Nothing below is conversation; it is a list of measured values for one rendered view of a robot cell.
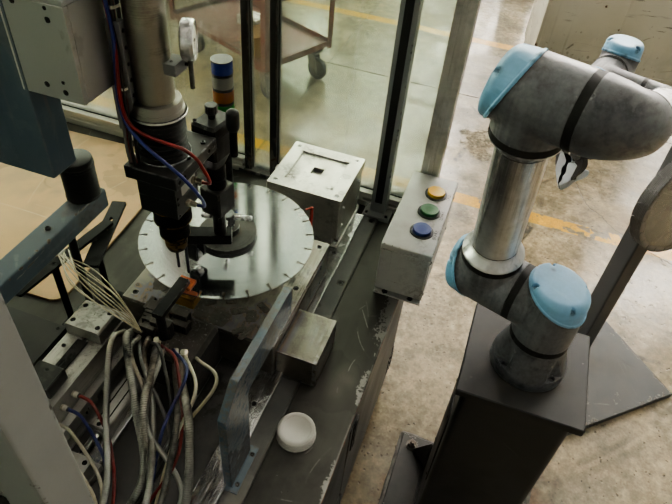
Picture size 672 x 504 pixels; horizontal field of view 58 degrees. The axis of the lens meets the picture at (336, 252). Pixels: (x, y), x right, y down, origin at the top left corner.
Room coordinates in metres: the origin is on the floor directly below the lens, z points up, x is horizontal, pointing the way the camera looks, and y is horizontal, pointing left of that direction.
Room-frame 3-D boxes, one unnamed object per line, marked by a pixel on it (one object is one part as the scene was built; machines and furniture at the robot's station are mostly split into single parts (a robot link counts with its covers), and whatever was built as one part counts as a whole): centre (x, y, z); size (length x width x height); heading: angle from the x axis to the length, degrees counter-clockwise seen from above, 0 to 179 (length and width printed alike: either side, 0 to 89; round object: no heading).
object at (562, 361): (0.79, -0.41, 0.80); 0.15 x 0.15 x 0.10
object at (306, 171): (1.16, 0.06, 0.82); 0.18 x 0.18 x 0.15; 75
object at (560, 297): (0.79, -0.41, 0.91); 0.13 x 0.12 x 0.14; 56
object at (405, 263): (1.06, -0.18, 0.82); 0.28 x 0.11 x 0.15; 165
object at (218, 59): (1.15, 0.27, 1.14); 0.05 x 0.04 x 0.03; 75
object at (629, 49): (1.20, -0.53, 1.21); 0.09 x 0.08 x 0.11; 146
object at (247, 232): (0.85, 0.21, 0.96); 0.11 x 0.11 x 0.03
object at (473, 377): (0.79, -0.41, 0.37); 0.40 x 0.40 x 0.75; 75
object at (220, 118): (0.78, 0.20, 1.17); 0.06 x 0.05 x 0.20; 156
